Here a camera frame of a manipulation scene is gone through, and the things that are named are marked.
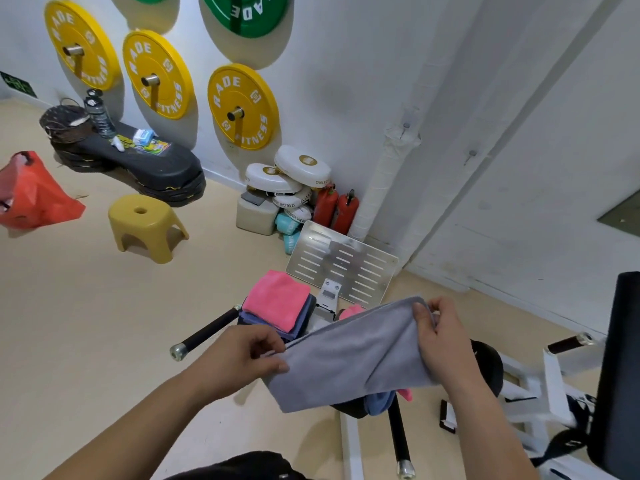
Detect yellow plastic stool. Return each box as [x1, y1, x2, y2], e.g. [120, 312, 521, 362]
[108, 194, 190, 265]

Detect black handle bar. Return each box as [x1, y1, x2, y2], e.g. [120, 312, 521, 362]
[387, 394, 417, 479]
[169, 305, 243, 362]

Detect silver slotted foot plate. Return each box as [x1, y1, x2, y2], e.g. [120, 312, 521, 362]
[285, 220, 400, 309]

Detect colourful snack packet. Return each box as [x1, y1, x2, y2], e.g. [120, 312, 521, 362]
[135, 138, 172, 157]

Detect black aerobic step platform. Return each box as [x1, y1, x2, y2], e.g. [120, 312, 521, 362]
[49, 119, 207, 208]

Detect pink towel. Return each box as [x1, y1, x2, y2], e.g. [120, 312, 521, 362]
[339, 304, 413, 401]
[242, 270, 312, 334]

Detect person's black shorts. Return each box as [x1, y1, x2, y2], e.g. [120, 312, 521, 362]
[165, 450, 311, 480]

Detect dark wicker basket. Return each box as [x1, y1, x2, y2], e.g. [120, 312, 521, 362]
[39, 98, 93, 145]

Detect grey towel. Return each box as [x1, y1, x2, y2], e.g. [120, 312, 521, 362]
[263, 296, 441, 414]

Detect blue towel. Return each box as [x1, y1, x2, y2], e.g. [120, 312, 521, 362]
[237, 293, 317, 343]
[363, 391, 397, 417]

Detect orange plastic bag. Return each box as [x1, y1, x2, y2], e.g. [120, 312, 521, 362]
[0, 150, 87, 231]

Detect white weight machine frame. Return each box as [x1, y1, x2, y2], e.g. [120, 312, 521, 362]
[439, 332, 609, 480]

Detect black strap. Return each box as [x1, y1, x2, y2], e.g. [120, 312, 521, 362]
[529, 394, 596, 468]

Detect person's left hand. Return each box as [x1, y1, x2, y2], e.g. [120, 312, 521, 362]
[185, 324, 291, 403]

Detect person's left forearm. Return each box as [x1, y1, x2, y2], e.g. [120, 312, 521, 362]
[45, 372, 216, 480]

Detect person's right forearm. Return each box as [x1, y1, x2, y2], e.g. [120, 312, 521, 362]
[445, 379, 541, 480]

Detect black handle grip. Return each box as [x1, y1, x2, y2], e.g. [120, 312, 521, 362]
[546, 332, 595, 355]

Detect person's right hand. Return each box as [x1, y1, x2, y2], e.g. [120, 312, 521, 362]
[412, 296, 483, 395]

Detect black seat pad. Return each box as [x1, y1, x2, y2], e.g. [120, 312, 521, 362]
[587, 271, 640, 479]

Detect red fire extinguisher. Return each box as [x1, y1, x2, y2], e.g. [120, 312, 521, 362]
[312, 184, 339, 229]
[331, 189, 360, 236]

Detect beige plastic container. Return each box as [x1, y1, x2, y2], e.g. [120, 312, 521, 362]
[235, 192, 280, 237]

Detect black weight plate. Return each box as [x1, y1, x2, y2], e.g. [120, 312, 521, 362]
[469, 339, 505, 398]

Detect white exercise machine frame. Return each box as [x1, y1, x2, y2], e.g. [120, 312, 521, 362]
[305, 278, 366, 480]

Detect green exit sign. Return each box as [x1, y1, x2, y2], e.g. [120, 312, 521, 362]
[0, 71, 39, 99]

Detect clear water bottle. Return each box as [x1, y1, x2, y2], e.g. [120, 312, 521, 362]
[83, 88, 117, 139]

